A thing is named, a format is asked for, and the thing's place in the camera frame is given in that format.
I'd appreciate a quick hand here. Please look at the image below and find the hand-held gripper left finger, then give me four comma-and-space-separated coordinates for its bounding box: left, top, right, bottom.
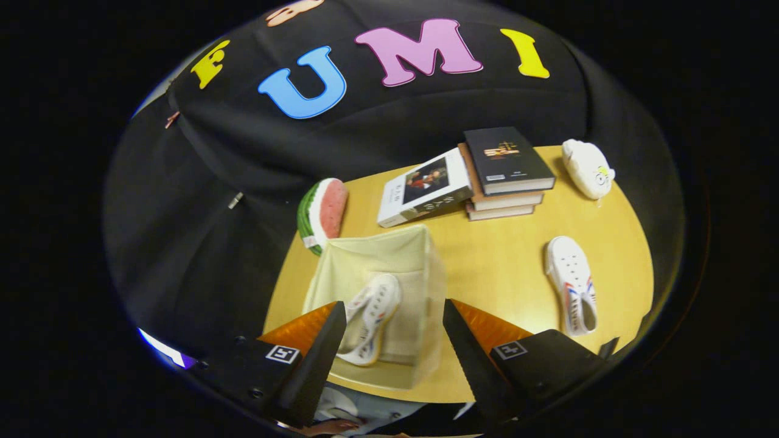
195, 301, 348, 428

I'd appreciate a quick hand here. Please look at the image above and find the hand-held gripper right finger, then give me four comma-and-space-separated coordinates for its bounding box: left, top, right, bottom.
442, 298, 609, 423

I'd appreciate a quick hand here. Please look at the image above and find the white striped canvas shoe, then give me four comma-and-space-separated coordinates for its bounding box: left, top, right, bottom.
543, 235, 598, 337
337, 273, 402, 367

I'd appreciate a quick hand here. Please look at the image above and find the beige fabric storage box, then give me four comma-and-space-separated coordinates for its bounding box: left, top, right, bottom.
302, 224, 448, 390

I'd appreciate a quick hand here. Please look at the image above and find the thin brown book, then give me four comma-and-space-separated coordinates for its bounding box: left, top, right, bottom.
466, 203, 536, 221

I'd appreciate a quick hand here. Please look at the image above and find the computer monitor screen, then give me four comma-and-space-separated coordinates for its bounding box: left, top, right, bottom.
139, 328, 195, 370

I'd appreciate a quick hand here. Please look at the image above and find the watermelon slice toy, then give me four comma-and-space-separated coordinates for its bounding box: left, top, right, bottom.
296, 178, 349, 257

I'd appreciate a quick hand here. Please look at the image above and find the brown covered book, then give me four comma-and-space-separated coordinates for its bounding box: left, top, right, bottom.
458, 143, 544, 212

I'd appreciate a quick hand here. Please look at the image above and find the white book with portrait cover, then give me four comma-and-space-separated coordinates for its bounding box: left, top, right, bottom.
377, 147, 474, 229

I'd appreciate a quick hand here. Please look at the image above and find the black hardcover book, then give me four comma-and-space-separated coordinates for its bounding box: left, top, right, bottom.
463, 126, 556, 196

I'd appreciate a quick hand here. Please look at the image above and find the white plush toy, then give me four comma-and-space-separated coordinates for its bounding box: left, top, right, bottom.
561, 139, 617, 201

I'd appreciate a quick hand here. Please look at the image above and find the black backdrop cloth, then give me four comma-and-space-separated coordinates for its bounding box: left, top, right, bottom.
103, 0, 685, 366

